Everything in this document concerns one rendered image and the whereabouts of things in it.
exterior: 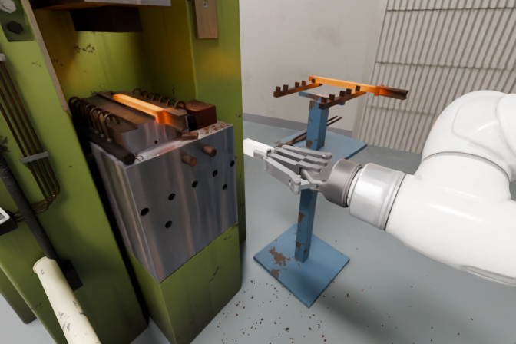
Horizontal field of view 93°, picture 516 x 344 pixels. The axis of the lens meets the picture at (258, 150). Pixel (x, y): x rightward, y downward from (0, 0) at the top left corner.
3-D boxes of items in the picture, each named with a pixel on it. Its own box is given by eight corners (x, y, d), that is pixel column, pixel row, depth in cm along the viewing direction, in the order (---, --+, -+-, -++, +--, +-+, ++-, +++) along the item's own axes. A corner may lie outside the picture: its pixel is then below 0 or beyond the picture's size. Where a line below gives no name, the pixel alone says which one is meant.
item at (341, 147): (366, 147, 113) (367, 143, 112) (316, 180, 88) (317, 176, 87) (312, 129, 132) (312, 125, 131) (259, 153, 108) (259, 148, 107)
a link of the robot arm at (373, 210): (395, 210, 41) (358, 196, 44) (410, 163, 37) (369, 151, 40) (378, 243, 35) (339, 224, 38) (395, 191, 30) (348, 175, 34)
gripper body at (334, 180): (342, 219, 38) (291, 196, 43) (361, 193, 43) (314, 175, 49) (350, 180, 34) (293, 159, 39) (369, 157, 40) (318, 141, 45)
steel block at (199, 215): (238, 220, 106) (233, 124, 86) (158, 284, 80) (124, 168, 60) (167, 175, 138) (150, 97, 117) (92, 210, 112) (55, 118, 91)
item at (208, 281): (242, 288, 128) (238, 220, 106) (180, 355, 102) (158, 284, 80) (179, 236, 159) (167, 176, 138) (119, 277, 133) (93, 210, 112)
